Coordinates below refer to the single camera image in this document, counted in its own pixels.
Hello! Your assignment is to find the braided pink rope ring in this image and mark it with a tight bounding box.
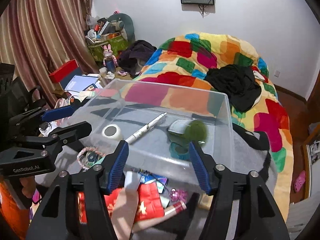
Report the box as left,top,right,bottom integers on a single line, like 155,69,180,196
76,146,107,172

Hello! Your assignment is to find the green patterned small box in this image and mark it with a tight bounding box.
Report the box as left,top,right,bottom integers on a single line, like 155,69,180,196
84,151,101,168

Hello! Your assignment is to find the beige cosmetic tube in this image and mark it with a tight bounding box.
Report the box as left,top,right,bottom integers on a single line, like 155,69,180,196
111,171,141,239

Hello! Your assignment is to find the small tan wooden block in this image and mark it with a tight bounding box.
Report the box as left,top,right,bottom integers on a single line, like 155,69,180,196
197,193,213,211

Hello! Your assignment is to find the red gold packet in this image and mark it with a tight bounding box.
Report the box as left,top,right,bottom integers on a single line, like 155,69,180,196
78,182,164,224

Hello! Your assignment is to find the blue staples box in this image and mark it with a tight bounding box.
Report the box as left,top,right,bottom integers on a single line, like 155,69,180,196
139,171,168,194

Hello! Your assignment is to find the white floral pen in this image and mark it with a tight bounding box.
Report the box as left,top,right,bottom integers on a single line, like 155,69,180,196
125,112,167,144

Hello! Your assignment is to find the red white lip stick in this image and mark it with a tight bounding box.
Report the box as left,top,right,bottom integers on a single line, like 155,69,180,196
131,200,187,234

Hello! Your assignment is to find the pink hair clip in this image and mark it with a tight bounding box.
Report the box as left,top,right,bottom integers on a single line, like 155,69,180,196
169,189,188,202

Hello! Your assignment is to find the green round jar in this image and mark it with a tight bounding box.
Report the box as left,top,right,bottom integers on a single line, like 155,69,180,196
167,119,208,147

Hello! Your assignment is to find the person's left hand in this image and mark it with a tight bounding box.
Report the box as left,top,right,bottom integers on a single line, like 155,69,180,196
20,176,36,199

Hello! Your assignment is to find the blue booklet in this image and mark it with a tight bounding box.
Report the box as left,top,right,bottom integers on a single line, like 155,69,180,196
65,75,99,92

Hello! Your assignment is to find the red box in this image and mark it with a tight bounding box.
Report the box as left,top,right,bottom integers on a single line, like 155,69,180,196
49,60,78,83

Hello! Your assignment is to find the pink croc shoe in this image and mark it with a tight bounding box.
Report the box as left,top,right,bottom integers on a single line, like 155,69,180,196
293,170,306,193

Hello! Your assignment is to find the pink rabbit figurine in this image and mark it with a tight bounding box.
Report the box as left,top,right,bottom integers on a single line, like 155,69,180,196
103,44,118,73

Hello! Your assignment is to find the striped curtain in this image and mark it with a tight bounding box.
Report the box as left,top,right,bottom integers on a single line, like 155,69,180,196
1,0,98,107

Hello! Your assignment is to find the grey black blanket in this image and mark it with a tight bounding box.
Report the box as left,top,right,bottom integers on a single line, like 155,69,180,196
35,100,278,240

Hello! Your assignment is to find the dark purple clothes pile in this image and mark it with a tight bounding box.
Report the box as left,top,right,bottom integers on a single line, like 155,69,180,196
118,40,157,77

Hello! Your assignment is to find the green storage basket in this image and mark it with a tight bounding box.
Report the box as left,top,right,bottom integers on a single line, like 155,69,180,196
87,36,129,62

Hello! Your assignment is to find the clear plastic storage bin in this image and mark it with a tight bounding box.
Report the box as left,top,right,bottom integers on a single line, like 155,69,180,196
62,79,234,185

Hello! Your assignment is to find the grey neck pillow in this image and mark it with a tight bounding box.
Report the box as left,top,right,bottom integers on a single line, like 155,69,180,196
107,13,136,43

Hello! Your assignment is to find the colourful patchwork duvet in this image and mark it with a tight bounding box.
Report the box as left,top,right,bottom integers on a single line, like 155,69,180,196
126,33,293,217

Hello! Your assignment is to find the black garment on bed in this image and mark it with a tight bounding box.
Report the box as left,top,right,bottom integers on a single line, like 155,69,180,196
204,64,262,112

